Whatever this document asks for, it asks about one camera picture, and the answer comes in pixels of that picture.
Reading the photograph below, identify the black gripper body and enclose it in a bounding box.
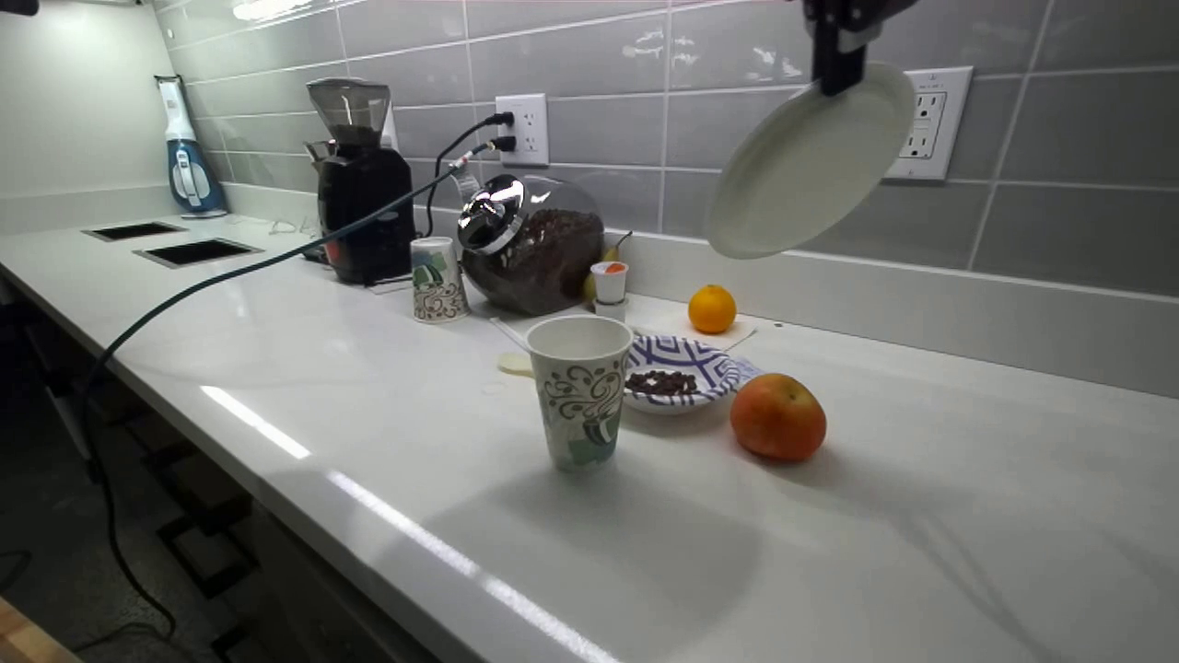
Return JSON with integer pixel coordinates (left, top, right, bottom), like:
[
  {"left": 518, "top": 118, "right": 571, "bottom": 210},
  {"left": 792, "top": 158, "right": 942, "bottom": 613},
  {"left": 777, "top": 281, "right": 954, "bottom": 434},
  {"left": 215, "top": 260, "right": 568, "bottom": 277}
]
[{"left": 804, "top": 0, "right": 918, "bottom": 33}]

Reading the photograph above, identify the white paper plate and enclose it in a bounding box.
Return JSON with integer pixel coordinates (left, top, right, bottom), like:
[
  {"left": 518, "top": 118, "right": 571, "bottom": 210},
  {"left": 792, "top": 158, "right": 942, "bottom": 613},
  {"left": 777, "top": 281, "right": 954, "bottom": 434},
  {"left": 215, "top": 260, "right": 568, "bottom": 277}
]
[{"left": 704, "top": 61, "right": 918, "bottom": 259}]

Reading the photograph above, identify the blue patterned paper bowl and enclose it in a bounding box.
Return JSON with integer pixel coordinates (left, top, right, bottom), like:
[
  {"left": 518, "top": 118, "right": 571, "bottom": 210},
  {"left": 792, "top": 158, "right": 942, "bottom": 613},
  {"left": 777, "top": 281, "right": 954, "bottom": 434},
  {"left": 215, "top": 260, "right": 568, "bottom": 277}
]
[{"left": 622, "top": 336, "right": 751, "bottom": 412}]

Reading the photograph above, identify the dark coffee beans pile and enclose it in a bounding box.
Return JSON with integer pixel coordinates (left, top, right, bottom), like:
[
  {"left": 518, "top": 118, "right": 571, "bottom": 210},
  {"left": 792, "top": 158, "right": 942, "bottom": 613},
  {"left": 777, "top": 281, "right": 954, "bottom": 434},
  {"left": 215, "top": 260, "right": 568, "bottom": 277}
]
[{"left": 627, "top": 367, "right": 696, "bottom": 394}]

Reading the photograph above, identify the upright patterned paper cup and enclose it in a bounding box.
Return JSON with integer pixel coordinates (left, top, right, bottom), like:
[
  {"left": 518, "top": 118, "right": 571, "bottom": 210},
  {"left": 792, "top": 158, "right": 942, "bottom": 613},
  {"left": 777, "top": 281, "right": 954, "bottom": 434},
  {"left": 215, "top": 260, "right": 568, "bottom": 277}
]
[{"left": 525, "top": 312, "right": 635, "bottom": 473}]

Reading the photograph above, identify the upside-down patterned paper cup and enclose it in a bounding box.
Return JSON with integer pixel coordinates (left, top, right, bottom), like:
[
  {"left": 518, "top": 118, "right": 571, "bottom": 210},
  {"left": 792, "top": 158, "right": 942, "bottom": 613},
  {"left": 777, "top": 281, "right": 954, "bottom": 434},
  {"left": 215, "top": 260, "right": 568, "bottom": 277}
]
[{"left": 408, "top": 237, "right": 466, "bottom": 322}]

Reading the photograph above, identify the small orange fruit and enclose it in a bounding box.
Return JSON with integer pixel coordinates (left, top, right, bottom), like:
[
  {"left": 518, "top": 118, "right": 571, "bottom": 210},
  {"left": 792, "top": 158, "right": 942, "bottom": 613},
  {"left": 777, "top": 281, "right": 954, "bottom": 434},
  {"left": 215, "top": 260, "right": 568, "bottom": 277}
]
[{"left": 689, "top": 283, "right": 737, "bottom": 336}]

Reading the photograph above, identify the small white orange-top container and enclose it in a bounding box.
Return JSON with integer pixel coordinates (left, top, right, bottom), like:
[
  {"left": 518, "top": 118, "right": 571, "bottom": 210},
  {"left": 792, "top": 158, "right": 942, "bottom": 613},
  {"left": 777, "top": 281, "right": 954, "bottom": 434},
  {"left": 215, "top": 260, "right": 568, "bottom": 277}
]
[{"left": 591, "top": 260, "right": 630, "bottom": 306}]

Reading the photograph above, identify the large red orange apple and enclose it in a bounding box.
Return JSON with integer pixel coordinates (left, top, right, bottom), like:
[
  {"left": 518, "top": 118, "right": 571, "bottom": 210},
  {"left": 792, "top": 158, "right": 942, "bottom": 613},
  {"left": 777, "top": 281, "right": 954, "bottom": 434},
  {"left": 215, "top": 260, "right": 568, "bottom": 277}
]
[{"left": 729, "top": 371, "right": 824, "bottom": 465}]

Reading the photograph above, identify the glass jar with chrome lid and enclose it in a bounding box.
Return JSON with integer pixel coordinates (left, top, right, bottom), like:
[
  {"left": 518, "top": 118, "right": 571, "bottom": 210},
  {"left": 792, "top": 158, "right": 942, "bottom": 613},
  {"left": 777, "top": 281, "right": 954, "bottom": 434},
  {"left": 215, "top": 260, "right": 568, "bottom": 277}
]
[{"left": 455, "top": 174, "right": 603, "bottom": 318}]

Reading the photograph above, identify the black coffee grinder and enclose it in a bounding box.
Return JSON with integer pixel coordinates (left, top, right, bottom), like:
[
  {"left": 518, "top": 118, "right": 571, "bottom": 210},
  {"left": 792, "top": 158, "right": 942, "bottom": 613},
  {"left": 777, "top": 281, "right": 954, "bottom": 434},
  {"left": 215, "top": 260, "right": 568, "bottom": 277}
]
[{"left": 309, "top": 77, "right": 416, "bottom": 283}]

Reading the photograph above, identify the white wall outlet right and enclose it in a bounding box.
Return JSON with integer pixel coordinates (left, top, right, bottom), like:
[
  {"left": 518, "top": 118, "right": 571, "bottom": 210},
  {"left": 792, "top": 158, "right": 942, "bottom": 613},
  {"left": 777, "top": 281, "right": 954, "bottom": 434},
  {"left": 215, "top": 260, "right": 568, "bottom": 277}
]
[{"left": 886, "top": 65, "right": 974, "bottom": 180}]

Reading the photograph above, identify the white wall outlet with plugs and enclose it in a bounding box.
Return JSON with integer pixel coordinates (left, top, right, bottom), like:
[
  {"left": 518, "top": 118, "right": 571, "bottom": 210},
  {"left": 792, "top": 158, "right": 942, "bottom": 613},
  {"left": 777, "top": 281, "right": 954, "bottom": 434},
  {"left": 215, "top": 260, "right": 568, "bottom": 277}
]
[{"left": 495, "top": 91, "right": 548, "bottom": 167}]

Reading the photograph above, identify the black power cable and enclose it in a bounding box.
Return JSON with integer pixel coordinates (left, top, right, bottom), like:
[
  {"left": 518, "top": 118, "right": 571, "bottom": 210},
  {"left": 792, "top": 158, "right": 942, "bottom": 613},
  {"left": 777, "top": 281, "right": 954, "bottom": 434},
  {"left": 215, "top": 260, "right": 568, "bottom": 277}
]
[{"left": 70, "top": 110, "right": 518, "bottom": 642}]

